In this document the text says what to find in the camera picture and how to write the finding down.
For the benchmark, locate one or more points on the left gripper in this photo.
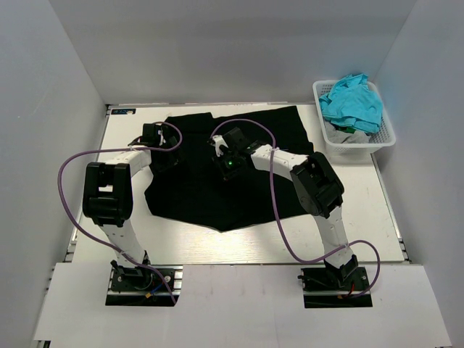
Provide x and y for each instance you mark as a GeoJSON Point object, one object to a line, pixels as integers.
{"type": "Point", "coordinates": [172, 162]}

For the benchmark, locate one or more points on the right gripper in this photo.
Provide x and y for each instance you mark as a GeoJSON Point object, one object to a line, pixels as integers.
{"type": "Point", "coordinates": [218, 162]}

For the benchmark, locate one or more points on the black t-shirt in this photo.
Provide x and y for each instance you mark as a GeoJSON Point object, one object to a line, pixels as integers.
{"type": "Point", "coordinates": [195, 192]}

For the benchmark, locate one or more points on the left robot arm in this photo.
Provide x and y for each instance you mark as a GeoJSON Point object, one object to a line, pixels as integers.
{"type": "Point", "coordinates": [108, 192]}

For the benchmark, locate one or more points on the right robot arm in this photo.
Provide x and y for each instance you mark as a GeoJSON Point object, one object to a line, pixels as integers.
{"type": "Point", "coordinates": [318, 188]}

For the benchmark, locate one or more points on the blue label sticker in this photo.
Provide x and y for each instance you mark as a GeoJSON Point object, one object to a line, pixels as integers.
{"type": "Point", "coordinates": [130, 111]}

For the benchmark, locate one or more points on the grey t-shirt in basket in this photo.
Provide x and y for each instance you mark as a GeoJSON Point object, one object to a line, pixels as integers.
{"type": "Point", "coordinates": [339, 137]}

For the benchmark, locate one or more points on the green garment in basket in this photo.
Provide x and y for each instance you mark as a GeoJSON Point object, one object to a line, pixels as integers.
{"type": "Point", "coordinates": [345, 129]}

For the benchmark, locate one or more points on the turquoise t-shirt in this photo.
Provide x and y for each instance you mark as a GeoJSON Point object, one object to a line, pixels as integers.
{"type": "Point", "coordinates": [351, 104]}

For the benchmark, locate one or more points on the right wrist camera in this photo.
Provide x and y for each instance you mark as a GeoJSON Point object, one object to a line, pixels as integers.
{"type": "Point", "coordinates": [221, 147]}

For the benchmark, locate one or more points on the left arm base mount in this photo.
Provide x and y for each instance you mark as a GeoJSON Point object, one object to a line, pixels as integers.
{"type": "Point", "coordinates": [139, 287]}

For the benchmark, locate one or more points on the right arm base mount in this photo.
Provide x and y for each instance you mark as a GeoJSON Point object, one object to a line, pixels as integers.
{"type": "Point", "coordinates": [320, 292]}

